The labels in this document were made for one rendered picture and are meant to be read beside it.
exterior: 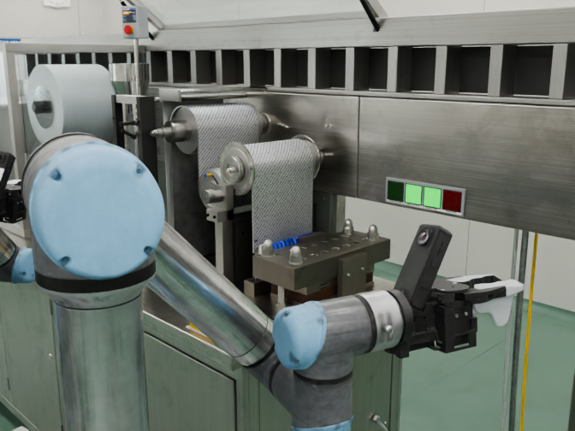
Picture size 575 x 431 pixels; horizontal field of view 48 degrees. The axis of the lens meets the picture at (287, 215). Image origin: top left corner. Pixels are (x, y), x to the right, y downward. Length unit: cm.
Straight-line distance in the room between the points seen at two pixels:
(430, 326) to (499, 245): 352
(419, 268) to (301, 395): 22
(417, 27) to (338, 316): 112
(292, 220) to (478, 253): 274
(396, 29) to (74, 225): 135
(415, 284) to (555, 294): 348
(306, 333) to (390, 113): 114
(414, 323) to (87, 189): 46
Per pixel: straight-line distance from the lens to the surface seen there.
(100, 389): 67
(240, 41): 225
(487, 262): 446
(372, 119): 185
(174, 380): 176
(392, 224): 482
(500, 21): 165
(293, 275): 162
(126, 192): 59
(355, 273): 177
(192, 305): 82
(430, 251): 85
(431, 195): 175
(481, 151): 166
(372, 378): 191
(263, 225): 178
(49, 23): 754
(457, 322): 88
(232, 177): 175
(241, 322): 85
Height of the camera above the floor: 154
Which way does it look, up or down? 14 degrees down
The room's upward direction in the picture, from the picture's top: straight up
